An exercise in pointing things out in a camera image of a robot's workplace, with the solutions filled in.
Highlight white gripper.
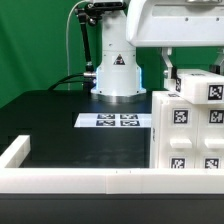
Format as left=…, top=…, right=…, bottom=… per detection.
left=126, top=0, right=224, bottom=79

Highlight white cabinet top block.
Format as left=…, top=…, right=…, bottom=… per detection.
left=164, top=69, right=224, bottom=104

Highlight white cabinet door panel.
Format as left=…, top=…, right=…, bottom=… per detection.
left=195, top=104, right=224, bottom=169
left=157, top=97, right=198, bottom=169

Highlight white cabinet body box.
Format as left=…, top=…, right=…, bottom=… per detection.
left=149, top=90, right=224, bottom=170

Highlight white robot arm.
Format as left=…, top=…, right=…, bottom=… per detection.
left=86, top=0, right=224, bottom=101

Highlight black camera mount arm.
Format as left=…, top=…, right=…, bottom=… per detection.
left=75, top=3, right=104, bottom=91

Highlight white marker base plate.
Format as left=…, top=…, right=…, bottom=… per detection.
left=74, top=113, right=151, bottom=128

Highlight grey thin cable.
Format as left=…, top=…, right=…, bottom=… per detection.
left=65, top=0, right=88, bottom=92

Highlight black cable bundle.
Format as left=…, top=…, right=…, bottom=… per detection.
left=47, top=73, right=95, bottom=92

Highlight white U-shaped fence frame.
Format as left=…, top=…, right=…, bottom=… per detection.
left=0, top=135, right=224, bottom=194

